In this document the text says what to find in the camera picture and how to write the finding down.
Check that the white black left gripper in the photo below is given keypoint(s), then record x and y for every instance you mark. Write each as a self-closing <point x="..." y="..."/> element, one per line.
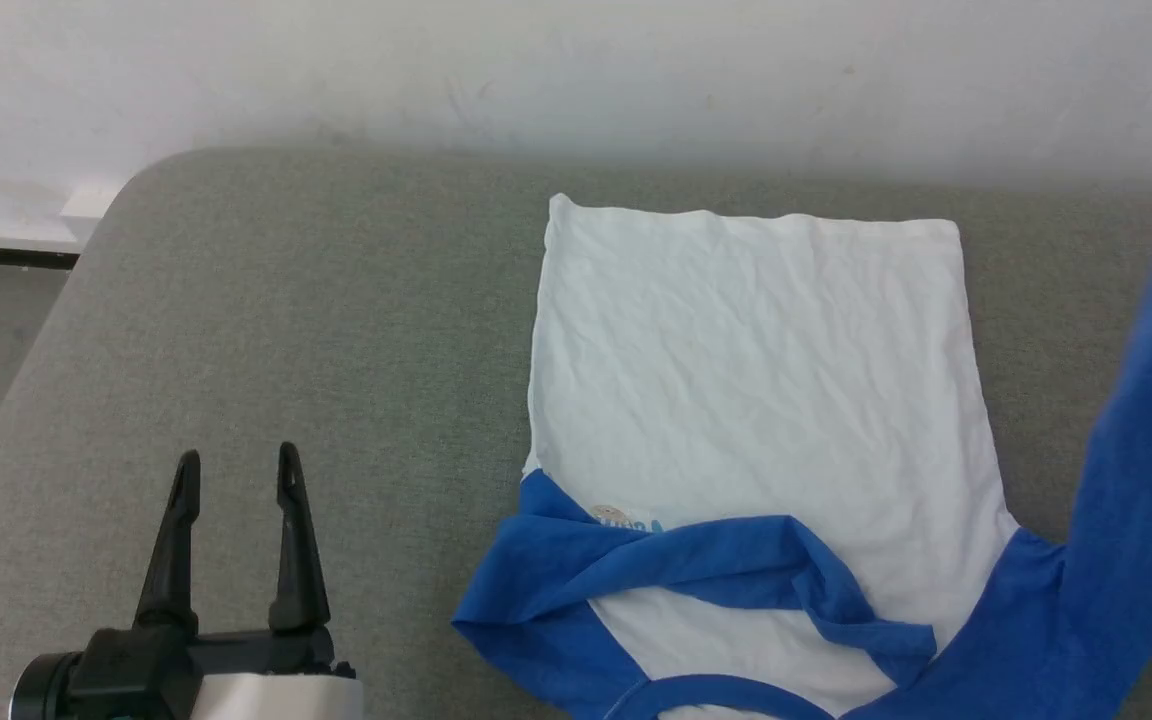
<point x="276" y="680"/>

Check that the blue and white t-shirt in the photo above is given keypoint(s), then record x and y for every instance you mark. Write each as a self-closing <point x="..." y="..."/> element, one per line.
<point x="756" y="380"/>

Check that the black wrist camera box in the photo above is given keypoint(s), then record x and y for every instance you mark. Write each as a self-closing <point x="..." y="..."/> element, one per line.
<point x="136" y="685"/>

